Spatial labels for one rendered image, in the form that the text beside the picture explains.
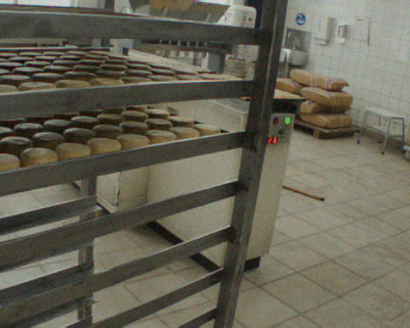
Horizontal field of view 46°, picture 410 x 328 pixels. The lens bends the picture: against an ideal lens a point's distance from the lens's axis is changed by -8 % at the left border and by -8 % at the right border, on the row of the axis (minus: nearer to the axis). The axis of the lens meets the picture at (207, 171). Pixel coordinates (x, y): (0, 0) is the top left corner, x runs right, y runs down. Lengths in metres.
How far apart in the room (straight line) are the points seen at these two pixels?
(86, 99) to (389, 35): 6.16
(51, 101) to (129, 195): 2.32
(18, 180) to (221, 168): 1.85
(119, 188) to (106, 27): 2.25
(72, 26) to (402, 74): 6.06
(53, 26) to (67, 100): 0.09
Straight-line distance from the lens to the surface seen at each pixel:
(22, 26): 0.57
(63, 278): 1.31
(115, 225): 0.73
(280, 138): 2.42
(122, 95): 0.67
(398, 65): 6.57
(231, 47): 3.07
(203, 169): 2.50
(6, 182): 0.60
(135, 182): 2.89
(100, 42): 1.17
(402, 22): 6.59
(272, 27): 0.86
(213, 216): 2.48
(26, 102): 0.59
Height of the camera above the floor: 1.26
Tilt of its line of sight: 18 degrees down
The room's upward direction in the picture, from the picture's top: 8 degrees clockwise
